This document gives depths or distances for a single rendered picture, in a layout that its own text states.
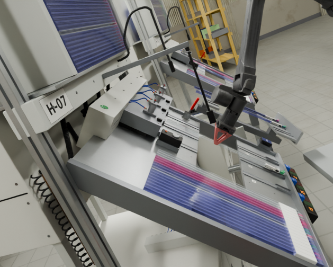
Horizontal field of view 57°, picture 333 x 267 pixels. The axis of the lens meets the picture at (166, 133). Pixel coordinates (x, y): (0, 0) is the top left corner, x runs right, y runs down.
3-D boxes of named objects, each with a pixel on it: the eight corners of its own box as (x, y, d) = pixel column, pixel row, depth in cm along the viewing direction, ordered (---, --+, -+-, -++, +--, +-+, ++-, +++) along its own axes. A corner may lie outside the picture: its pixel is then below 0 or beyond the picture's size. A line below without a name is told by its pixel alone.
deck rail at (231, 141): (270, 163, 142) (277, 153, 139) (271, 166, 140) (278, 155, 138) (129, 100, 139) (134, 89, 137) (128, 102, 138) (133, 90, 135)
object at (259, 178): (271, 160, 139) (275, 154, 138) (318, 278, 79) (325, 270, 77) (233, 143, 138) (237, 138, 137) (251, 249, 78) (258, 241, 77)
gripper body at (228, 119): (217, 127, 112) (227, 109, 109) (216, 118, 121) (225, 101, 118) (233, 134, 112) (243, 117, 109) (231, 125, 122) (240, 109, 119)
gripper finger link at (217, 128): (207, 143, 117) (218, 122, 113) (207, 136, 124) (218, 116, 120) (223, 150, 117) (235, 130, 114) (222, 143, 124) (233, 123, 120)
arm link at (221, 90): (255, 80, 109) (243, 83, 118) (228, 68, 106) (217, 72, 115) (245, 112, 109) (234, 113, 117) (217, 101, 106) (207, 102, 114)
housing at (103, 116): (136, 107, 138) (147, 79, 133) (99, 156, 93) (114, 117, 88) (119, 100, 138) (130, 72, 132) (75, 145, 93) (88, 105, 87)
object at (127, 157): (195, 131, 139) (200, 122, 137) (183, 228, 78) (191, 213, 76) (128, 101, 138) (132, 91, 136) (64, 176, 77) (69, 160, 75)
